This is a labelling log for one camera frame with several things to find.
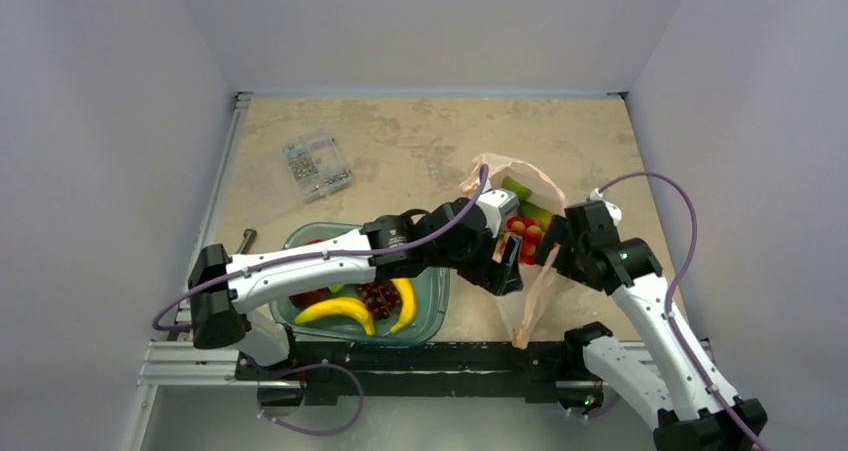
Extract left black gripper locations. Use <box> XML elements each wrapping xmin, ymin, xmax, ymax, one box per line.
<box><xmin>429</xmin><ymin>227</ymin><xmax>521</xmax><ymax>296</ymax></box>

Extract red cherry bunch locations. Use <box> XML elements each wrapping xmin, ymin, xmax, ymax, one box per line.
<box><xmin>506</xmin><ymin>216</ymin><xmax>545</xmax><ymax>265</ymax></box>

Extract orange plastic bag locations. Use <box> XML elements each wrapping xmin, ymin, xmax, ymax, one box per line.
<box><xmin>459</xmin><ymin>153</ymin><xmax>574</xmax><ymax>349</ymax></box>

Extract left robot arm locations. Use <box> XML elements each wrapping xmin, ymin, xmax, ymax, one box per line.
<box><xmin>188</xmin><ymin>190</ymin><xmax>523</xmax><ymax>380</ymax></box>

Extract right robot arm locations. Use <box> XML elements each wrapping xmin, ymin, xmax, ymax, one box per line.
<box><xmin>536</xmin><ymin>201</ymin><xmax>768</xmax><ymax>450</ymax></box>

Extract green orange fake mango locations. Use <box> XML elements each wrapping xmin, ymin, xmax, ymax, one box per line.
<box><xmin>518</xmin><ymin>201</ymin><xmax>553</xmax><ymax>231</ymax></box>

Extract green fake fruit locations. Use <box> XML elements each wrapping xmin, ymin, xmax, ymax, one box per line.
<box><xmin>501</xmin><ymin>176</ymin><xmax>533</xmax><ymax>202</ymax></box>

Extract right yellow fake banana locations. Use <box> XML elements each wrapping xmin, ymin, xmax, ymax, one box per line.
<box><xmin>390</xmin><ymin>278</ymin><xmax>417</xmax><ymax>334</ymax></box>

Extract yellow fake banana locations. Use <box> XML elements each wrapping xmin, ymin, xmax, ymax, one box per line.
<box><xmin>390</xmin><ymin>278</ymin><xmax>417</xmax><ymax>334</ymax></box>
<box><xmin>294</xmin><ymin>297</ymin><xmax>376</xmax><ymax>336</ymax></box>

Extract purple fake grape bunch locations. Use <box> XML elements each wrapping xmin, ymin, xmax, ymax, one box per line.
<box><xmin>355</xmin><ymin>280</ymin><xmax>402</xmax><ymax>321</ymax></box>

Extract front yellow fake banana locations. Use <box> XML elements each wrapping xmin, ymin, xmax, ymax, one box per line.
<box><xmin>294</xmin><ymin>297</ymin><xmax>376</xmax><ymax>336</ymax></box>

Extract dark red fake plum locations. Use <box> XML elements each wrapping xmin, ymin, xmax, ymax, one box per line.
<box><xmin>288</xmin><ymin>288</ymin><xmax>329</xmax><ymax>309</ymax></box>

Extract teal plastic tray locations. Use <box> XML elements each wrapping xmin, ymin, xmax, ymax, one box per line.
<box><xmin>268</xmin><ymin>221</ymin><xmax>452</xmax><ymax>349</ymax></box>

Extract clear screw box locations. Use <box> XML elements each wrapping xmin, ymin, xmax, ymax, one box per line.
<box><xmin>282</xmin><ymin>126</ymin><xmax>353</xmax><ymax>203</ymax></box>

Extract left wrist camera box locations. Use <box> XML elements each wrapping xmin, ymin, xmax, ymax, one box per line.
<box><xmin>476</xmin><ymin>189</ymin><xmax>520</xmax><ymax>235</ymax></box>

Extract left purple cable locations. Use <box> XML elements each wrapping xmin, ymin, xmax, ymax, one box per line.
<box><xmin>150</xmin><ymin>164</ymin><xmax>492</xmax><ymax>334</ymax></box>

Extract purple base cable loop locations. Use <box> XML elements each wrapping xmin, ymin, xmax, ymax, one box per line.
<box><xmin>245</xmin><ymin>355</ymin><xmax>367</xmax><ymax>436</ymax></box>

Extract black base frame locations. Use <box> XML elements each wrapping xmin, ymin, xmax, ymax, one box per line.
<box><xmin>234</xmin><ymin>341</ymin><xmax>605</xmax><ymax>412</ymax></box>

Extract black metal clamp handle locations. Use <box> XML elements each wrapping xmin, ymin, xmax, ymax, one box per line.
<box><xmin>236</xmin><ymin>228</ymin><xmax>257</xmax><ymax>254</ymax></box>

